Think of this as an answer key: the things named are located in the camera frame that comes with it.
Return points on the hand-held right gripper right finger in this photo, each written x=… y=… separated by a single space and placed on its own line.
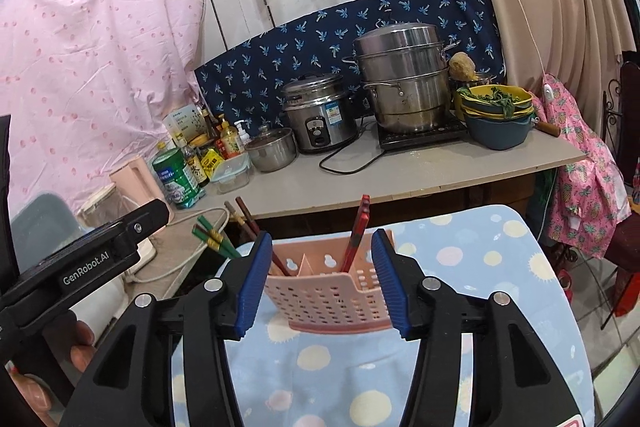
x=387 y=287

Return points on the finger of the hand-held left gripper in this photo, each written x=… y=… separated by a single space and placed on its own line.
x=145 y=219

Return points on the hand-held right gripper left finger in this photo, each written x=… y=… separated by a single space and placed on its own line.
x=252 y=287

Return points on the bright red chopstick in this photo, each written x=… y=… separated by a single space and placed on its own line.
x=352 y=237
x=365 y=212

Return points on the green chopstick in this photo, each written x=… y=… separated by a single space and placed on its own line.
x=212 y=231
x=207 y=243

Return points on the pink perforated utensil basket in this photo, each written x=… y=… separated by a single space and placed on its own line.
x=325 y=297

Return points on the dark red chopstick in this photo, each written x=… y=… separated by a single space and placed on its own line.
x=250 y=213
x=239 y=218

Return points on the person's left hand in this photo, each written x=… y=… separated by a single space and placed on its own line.
x=82 y=347

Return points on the pink kettle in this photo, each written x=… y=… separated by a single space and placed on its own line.
x=135 y=182

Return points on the green tin can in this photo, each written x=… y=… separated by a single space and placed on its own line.
x=175 y=182

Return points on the grey blue bin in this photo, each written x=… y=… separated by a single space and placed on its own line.
x=40 y=222

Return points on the dark sauce bottle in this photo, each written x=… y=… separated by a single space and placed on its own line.
x=196 y=167

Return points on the yellow packet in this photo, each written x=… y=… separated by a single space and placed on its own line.
x=212 y=162

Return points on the light blue dotted tablecloth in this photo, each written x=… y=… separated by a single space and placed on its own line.
x=475 y=307

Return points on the clear plastic food container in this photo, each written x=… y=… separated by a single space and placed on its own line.
x=231 y=177

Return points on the white carton box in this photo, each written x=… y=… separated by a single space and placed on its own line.
x=185 y=122

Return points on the yellow oil bottle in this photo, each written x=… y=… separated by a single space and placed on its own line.
x=231 y=144

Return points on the white pump bottle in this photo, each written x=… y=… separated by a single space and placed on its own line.
x=243 y=137

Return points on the small lidded steel pot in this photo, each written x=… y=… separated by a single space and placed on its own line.
x=270 y=152

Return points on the pink dotted curtain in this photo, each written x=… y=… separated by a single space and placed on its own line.
x=90 y=82

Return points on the black induction cooker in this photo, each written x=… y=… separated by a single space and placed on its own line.
x=425 y=134

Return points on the steel rice cooker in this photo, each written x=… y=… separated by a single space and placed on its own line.
x=317 y=112

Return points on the blue bowl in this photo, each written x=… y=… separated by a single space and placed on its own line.
x=497 y=134

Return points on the olive green bowl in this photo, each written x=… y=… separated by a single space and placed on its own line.
x=480 y=99

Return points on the steel steamer pot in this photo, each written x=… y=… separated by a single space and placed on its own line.
x=405 y=77

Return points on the leafy greens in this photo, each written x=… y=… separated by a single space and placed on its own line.
x=502 y=97

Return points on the pink pineapple print cloth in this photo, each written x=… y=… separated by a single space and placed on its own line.
x=585 y=182

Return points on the tan loofah sponge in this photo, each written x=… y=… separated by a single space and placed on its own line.
x=461 y=66

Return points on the navy palm print cloth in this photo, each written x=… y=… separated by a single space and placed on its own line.
x=300 y=42

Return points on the dark metal chair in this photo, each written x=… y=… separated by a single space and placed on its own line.
x=627 y=147

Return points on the beige curtain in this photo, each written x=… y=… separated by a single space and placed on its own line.
x=540 y=7

